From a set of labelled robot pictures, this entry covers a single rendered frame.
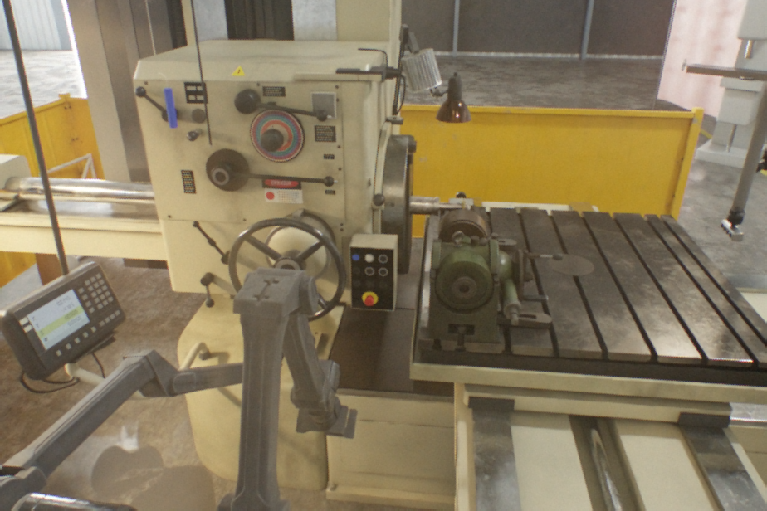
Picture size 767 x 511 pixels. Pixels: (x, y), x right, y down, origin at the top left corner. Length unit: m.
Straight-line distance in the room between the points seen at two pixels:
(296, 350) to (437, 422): 1.46
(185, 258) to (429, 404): 1.11
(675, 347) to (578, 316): 0.33
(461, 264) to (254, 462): 1.11
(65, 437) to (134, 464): 1.93
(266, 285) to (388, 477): 1.90
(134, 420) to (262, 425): 2.50
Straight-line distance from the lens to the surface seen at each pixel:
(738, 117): 7.72
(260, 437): 0.88
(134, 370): 1.30
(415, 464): 2.59
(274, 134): 1.74
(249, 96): 1.77
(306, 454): 2.65
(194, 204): 2.03
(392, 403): 2.37
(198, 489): 2.92
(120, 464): 3.15
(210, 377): 1.47
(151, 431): 3.26
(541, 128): 4.30
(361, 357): 2.49
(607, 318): 2.21
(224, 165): 1.87
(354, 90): 1.75
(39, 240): 2.84
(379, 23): 2.37
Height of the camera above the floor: 2.16
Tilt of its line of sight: 25 degrees down
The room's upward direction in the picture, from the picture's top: straight up
